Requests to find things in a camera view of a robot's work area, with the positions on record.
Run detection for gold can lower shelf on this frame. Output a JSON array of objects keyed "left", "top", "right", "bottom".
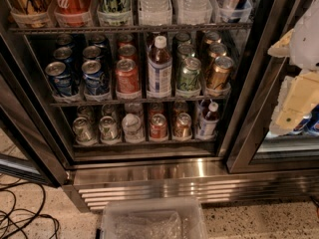
[{"left": 173, "top": 113, "right": 191, "bottom": 137}]

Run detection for green can front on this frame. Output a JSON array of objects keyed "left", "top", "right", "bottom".
[{"left": 177, "top": 57, "right": 201, "bottom": 91}]

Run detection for blue pepsi can middle left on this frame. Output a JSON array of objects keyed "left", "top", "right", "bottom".
[{"left": 53, "top": 47, "right": 75, "bottom": 71}]

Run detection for blue pepsi can front left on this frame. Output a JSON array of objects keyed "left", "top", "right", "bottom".
[{"left": 45, "top": 62, "right": 73, "bottom": 97}]

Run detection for green can middle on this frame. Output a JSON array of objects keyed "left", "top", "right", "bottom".
[{"left": 177, "top": 44, "right": 195, "bottom": 64}]

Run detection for brown tea bottle white cap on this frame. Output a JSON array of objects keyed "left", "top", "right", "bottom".
[{"left": 148, "top": 36, "right": 172, "bottom": 98}]

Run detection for gold can front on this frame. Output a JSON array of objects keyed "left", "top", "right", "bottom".
[{"left": 206, "top": 56, "right": 234, "bottom": 91}]

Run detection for steel fridge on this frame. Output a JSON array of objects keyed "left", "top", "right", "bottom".
[{"left": 0, "top": 0, "right": 319, "bottom": 212}]

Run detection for large red coke bottle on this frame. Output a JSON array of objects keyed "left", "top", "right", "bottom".
[{"left": 54, "top": 0, "right": 91, "bottom": 27}]

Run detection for small tea bottle lower shelf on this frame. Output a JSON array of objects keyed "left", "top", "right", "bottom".
[{"left": 198, "top": 102, "right": 219, "bottom": 136}]

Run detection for green can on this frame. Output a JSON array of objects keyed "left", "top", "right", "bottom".
[
  {"left": 177, "top": 44, "right": 195, "bottom": 64},
  {"left": 177, "top": 57, "right": 201, "bottom": 91}
]

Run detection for silver can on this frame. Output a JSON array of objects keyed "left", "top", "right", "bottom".
[
  {"left": 73, "top": 117, "right": 96, "bottom": 145},
  {"left": 99, "top": 117, "right": 119, "bottom": 141}
]

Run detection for red can lower shelf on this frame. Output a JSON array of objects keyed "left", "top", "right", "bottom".
[{"left": 150, "top": 114, "right": 167, "bottom": 139}]

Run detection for red coke can back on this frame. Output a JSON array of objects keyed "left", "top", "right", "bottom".
[{"left": 117, "top": 33, "right": 135, "bottom": 47}]

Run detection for red coke can front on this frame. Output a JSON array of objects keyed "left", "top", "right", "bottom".
[{"left": 116, "top": 59, "right": 140, "bottom": 94}]

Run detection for black floor cables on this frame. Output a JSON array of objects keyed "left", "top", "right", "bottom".
[{"left": 0, "top": 172, "right": 61, "bottom": 239}]

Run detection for blue pepsi can middle right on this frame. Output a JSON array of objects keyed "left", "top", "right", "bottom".
[{"left": 83, "top": 46, "right": 104, "bottom": 63}]

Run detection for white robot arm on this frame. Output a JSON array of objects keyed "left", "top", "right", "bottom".
[{"left": 267, "top": 0, "right": 319, "bottom": 135}]

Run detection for gold can middle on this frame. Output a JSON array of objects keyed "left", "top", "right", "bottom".
[{"left": 207, "top": 43, "right": 227, "bottom": 63}]

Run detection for silver can lower left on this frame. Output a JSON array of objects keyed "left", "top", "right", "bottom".
[{"left": 73, "top": 117, "right": 96, "bottom": 145}]

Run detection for blue pepsi can right compartment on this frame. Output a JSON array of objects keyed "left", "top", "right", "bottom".
[{"left": 292, "top": 113, "right": 312, "bottom": 134}]

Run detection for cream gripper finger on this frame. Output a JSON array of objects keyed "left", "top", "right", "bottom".
[
  {"left": 269, "top": 71, "right": 319, "bottom": 135},
  {"left": 267, "top": 30, "right": 293, "bottom": 58}
]

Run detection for gold can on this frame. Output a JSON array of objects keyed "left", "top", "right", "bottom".
[
  {"left": 206, "top": 56, "right": 234, "bottom": 91},
  {"left": 207, "top": 43, "right": 227, "bottom": 63}
]

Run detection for clear plastic bin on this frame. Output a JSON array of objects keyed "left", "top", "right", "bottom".
[{"left": 99, "top": 197, "right": 208, "bottom": 239}]

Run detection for red coke can middle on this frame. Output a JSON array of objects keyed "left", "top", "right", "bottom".
[{"left": 118, "top": 45, "right": 138, "bottom": 62}]

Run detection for clear bottle lower shelf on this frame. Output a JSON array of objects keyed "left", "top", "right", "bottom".
[{"left": 122, "top": 114, "right": 145, "bottom": 143}]

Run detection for blue pepsi can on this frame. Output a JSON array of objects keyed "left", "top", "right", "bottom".
[
  {"left": 83, "top": 46, "right": 104, "bottom": 63},
  {"left": 53, "top": 47, "right": 75, "bottom": 71},
  {"left": 45, "top": 62, "right": 73, "bottom": 97},
  {"left": 82, "top": 60, "right": 109, "bottom": 96}
]

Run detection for red coke can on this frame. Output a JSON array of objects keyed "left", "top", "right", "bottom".
[
  {"left": 118, "top": 45, "right": 138, "bottom": 62},
  {"left": 117, "top": 33, "right": 135, "bottom": 47},
  {"left": 116, "top": 59, "right": 140, "bottom": 94}
]

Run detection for blue pepsi can front right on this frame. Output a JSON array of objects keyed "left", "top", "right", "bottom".
[{"left": 82, "top": 60, "right": 109, "bottom": 96}]

